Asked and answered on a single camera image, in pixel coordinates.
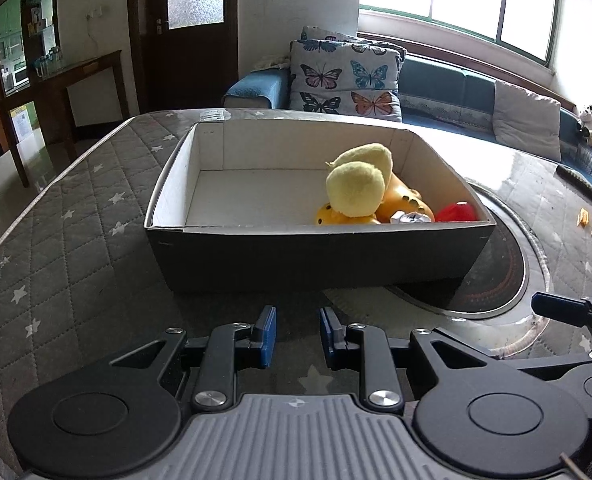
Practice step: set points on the red plastic toy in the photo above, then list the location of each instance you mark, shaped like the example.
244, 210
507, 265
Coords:
457, 212

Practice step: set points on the small orange toy block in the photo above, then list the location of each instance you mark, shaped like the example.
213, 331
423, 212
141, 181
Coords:
583, 218

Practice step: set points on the grey sofa cushion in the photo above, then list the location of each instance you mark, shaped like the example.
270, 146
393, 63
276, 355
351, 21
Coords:
526, 121

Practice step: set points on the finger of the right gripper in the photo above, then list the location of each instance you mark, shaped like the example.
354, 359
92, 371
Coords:
576, 312

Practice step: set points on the round induction cooktop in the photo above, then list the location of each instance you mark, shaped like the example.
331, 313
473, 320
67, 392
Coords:
491, 306

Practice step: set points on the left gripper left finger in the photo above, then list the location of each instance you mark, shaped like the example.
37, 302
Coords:
231, 348

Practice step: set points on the cardboard box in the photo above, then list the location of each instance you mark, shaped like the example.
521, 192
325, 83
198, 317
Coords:
234, 210

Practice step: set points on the yellow plush duck toy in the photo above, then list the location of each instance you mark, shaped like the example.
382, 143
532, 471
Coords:
358, 179

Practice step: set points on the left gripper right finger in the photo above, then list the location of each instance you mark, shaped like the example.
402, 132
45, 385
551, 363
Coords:
364, 349

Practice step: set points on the dark wooden door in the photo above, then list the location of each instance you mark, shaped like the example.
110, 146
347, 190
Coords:
184, 52

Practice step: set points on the small white robot toy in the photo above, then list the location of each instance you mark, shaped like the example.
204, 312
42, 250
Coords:
410, 217

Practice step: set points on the blue sofa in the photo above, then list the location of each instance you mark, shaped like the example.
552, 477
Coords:
432, 94

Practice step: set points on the butterfly print pillow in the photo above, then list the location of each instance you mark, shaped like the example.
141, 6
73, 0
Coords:
345, 77

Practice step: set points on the orange rubber dinosaur toy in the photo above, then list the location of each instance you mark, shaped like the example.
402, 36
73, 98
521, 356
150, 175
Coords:
399, 197

